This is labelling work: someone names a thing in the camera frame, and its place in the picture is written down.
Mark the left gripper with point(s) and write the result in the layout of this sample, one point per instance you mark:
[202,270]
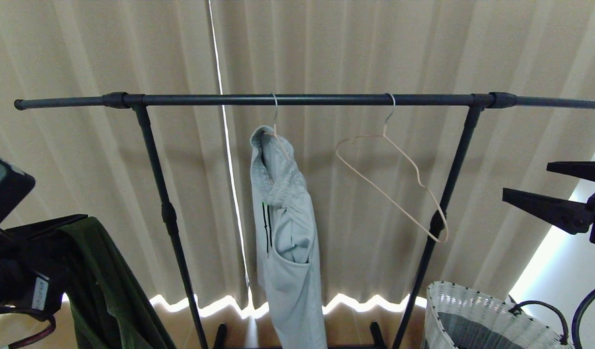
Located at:
[25,271]

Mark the green garment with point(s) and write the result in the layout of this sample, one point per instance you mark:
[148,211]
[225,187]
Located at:
[108,291]

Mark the pink clothes hanger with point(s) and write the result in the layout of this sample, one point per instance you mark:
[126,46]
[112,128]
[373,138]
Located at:
[404,155]
[276,116]

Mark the pale grey shorts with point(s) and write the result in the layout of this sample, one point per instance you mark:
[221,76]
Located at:
[290,271]

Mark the white laundry basket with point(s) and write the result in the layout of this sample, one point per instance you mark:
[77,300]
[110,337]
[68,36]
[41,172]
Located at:
[472,315]

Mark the black clothes rack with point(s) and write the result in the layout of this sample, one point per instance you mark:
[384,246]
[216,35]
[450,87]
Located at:
[326,100]

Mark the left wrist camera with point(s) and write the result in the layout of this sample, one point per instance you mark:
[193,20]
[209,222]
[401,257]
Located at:
[4,189]

